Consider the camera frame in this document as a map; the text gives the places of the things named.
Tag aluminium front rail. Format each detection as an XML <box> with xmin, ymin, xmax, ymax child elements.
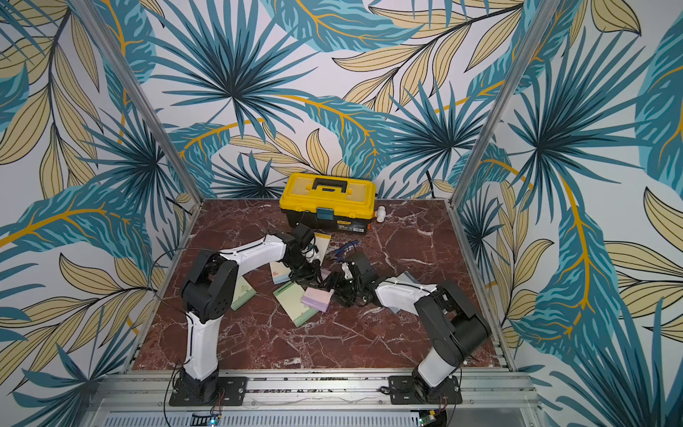
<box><xmin>80</xmin><ymin>368</ymin><xmax>550</xmax><ymax>426</ymax></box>

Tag small green memo pad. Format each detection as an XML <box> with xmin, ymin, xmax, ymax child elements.
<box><xmin>231</xmin><ymin>276</ymin><xmax>257</xmax><ymax>311</ymax></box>

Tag pink memo pad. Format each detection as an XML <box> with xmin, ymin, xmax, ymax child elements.
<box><xmin>302</xmin><ymin>288</ymin><xmax>334</xmax><ymax>312</ymax></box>

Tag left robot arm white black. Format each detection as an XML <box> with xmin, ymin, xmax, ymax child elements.
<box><xmin>177</xmin><ymin>224</ymin><xmax>322</xmax><ymax>404</ymax></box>

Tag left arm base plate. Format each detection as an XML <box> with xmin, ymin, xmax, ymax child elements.
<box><xmin>169</xmin><ymin>375</ymin><xmax>247</xmax><ymax>407</ymax></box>

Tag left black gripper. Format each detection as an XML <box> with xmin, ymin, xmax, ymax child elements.
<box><xmin>285</xmin><ymin>253</ymin><xmax>325</xmax><ymax>289</ymax></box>

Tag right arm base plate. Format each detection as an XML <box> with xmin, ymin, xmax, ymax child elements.
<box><xmin>388</xmin><ymin>375</ymin><xmax>462</xmax><ymax>405</ymax></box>

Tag yellow black toolbox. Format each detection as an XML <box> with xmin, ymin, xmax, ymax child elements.
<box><xmin>279</xmin><ymin>173</ymin><xmax>376</xmax><ymax>235</ymax></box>

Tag blue topped cream memo pad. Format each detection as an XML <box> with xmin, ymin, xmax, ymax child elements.
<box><xmin>270</xmin><ymin>262</ymin><xmax>291</xmax><ymax>285</ymax></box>

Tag small white bottle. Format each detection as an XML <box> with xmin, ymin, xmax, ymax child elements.
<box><xmin>375</xmin><ymin>206</ymin><xmax>386</xmax><ymax>223</ymax></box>

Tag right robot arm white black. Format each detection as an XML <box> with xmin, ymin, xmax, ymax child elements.
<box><xmin>322</xmin><ymin>253</ymin><xmax>491</xmax><ymax>405</ymax></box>

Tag grey white memo pad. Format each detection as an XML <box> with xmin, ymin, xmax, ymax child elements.
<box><xmin>382</xmin><ymin>272</ymin><xmax>429</xmax><ymax>315</ymax></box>

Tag yellow topped cream memo pad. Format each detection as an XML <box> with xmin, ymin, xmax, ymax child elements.
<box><xmin>314</xmin><ymin>232</ymin><xmax>332</xmax><ymax>263</ymax></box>

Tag blue handled pliers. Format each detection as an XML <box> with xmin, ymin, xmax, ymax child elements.
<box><xmin>334</xmin><ymin>240</ymin><xmax>360</xmax><ymax>263</ymax></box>

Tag large green memo pad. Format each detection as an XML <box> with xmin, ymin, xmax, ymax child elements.
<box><xmin>274</xmin><ymin>281</ymin><xmax>318</xmax><ymax>327</ymax></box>

